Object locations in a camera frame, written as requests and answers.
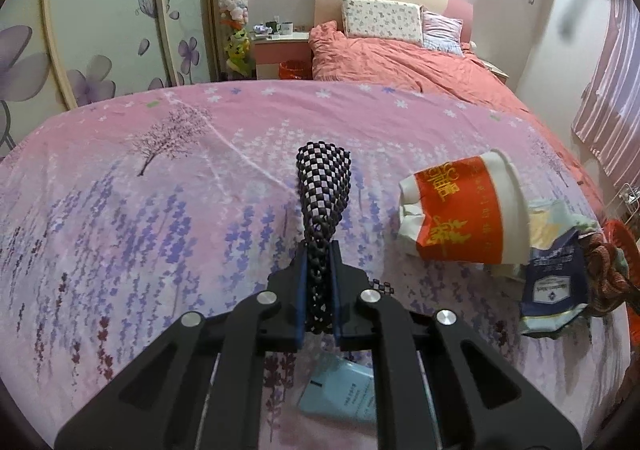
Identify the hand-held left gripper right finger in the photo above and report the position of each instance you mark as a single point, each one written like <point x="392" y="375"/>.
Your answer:
<point x="334" y="297"/>

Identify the navy blue snack packet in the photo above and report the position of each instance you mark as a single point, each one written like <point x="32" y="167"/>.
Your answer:
<point x="555" y="280"/>

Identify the pink striped curtain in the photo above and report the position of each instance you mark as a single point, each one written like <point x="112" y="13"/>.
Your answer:
<point x="615" y="105"/>

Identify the white floral pillow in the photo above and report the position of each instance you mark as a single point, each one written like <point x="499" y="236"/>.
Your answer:
<point x="382" y="20"/>

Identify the dark mug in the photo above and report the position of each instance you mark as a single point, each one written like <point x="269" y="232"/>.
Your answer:
<point x="271" y="27"/>

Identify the black white checkered beaded pouch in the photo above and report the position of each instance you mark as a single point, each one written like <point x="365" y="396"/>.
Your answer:
<point x="322" y="180"/>

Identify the brown striped hair band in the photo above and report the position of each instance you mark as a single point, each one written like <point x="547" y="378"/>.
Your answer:
<point x="602" y="275"/>

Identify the flower printed wardrobe doors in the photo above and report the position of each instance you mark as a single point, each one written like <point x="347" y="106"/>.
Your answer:
<point x="100" y="20"/>

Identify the pink floral printed sheet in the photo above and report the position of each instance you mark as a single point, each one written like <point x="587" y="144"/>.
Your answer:
<point x="150" y="230"/>

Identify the white mug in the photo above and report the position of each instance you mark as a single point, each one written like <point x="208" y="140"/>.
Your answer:
<point x="286" y="28"/>

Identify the green white cloth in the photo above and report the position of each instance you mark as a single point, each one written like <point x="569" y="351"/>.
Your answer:
<point x="550" y="220"/>

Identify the pink white nightstand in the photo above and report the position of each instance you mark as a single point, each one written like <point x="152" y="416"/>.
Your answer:
<point x="280" y="48"/>

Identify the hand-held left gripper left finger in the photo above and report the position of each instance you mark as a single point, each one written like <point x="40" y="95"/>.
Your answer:
<point x="300" y="297"/>

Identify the crushed red white paper cup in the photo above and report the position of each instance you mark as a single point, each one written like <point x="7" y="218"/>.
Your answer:
<point x="465" y="210"/>

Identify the blue tissue pack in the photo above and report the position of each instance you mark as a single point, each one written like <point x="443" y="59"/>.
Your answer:
<point x="340" y="395"/>

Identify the clear tube of plush toys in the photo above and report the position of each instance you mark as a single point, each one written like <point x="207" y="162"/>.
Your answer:
<point x="234" y="5"/>

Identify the orange plastic wastebasket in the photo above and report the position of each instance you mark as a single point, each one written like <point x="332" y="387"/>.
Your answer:
<point x="625" y="237"/>

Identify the coral pink duvet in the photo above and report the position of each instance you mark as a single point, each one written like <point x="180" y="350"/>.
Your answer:
<point x="400" y="65"/>

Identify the small red bin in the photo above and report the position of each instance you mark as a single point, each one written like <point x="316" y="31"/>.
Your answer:
<point x="292" y="70"/>

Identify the light wooden nightstand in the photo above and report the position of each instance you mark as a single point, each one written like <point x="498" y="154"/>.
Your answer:
<point x="497" y="71"/>

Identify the purple striped pillow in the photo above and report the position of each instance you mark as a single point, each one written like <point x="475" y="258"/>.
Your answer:
<point x="442" y="33"/>

